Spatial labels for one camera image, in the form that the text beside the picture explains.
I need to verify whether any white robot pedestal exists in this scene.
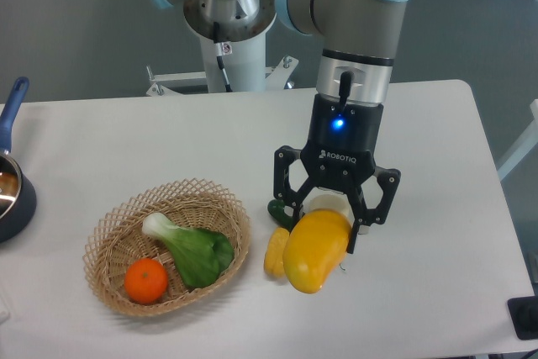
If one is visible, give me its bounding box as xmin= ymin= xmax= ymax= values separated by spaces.
xmin=146 ymin=33 xmax=299 ymax=97

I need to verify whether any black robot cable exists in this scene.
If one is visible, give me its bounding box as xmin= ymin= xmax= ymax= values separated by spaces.
xmin=200 ymin=0 xmax=234 ymax=93

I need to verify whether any yellow corn cob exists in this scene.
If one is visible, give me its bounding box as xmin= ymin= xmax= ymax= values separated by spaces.
xmin=263 ymin=227 xmax=290 ymax=278

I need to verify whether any dark blue saucepan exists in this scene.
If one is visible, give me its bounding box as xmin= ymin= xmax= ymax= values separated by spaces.
xmin=1 ymin=77 xmax=37 ymax=243

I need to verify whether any green pepper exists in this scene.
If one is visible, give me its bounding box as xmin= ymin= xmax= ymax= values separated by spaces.
xmin=267 ymin=199 xmax=295 ymax=231

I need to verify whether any orange tangerine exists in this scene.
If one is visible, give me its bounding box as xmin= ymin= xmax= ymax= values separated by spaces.
xmin=124 ymin=258 xmax=168 ymax=304

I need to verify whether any black device at table edge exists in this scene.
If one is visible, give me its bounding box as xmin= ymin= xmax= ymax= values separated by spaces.
xmin=507 ymin=296 xmax=537 ymax=341

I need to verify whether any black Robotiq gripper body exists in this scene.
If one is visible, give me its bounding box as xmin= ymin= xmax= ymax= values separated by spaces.
xmin=300 ymin=94 xmax=383 ymax=193

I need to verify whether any green bok choy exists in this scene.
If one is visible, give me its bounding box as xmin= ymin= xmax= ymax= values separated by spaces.
xmin=142 ymin=213 xmax=235 ymax=289

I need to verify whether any white cylindrical vegetable piece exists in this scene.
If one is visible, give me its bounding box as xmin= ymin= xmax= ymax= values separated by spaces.
xmin=306 ymin=193 xmax=351 ymax=220

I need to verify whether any white frame at right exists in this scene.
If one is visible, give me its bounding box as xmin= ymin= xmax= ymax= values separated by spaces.
xmin=497 ymin=99 xmax=537 ymax=181

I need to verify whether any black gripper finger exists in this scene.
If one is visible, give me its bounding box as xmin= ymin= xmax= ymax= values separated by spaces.
xmin=273 ymin=145 xmax=319 ymax=218
xmin=345 ymin=166 xmax=401 ymax=254

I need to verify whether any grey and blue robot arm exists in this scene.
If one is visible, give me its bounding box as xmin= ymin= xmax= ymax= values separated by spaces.
xmin=154 ymin=0 xmax=409 ymax=235

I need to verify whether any yellow mango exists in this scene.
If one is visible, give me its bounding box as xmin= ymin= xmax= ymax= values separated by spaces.
xmin=282 ymin=209 xmax=351 ymax=294

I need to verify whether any woven wicker basket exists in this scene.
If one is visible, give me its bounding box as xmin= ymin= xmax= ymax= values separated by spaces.
xmin=83 ymin=179 xmax=251 ymax=317

